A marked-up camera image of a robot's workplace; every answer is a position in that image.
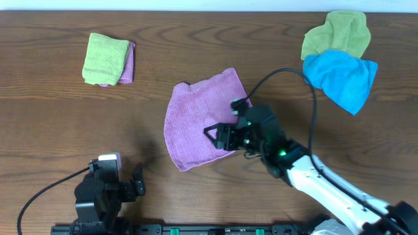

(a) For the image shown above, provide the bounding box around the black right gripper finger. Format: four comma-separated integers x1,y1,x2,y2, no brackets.
204,129,217,148
204,123,238,131

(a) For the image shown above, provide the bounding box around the purple microfiber cloth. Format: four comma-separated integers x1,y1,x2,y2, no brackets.
163,67,247,172

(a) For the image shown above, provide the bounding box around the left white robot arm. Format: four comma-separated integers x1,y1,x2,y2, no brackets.
69,167,146,235

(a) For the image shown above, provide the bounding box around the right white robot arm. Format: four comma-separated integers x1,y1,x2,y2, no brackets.
203,105,417,234

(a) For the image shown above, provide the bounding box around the folded purple cloth under green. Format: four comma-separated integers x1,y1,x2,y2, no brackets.
91,39,135,87

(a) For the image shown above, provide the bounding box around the blue microfiber cloth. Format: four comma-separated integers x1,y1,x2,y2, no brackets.
303,50,378,116

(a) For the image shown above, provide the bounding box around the crumpled green microfiber cloth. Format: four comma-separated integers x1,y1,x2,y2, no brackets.
300,10,371,60

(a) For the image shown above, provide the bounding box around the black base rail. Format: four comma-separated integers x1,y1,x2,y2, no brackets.
50,224,312,235

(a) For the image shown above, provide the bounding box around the right black cable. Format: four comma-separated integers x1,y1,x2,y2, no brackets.
245,67,418,235

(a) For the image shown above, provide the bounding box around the black cable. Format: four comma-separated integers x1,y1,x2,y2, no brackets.
245,67,418,235
16,166,92,235

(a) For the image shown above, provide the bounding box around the left black cable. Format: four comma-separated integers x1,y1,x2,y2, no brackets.
16,166,92,235

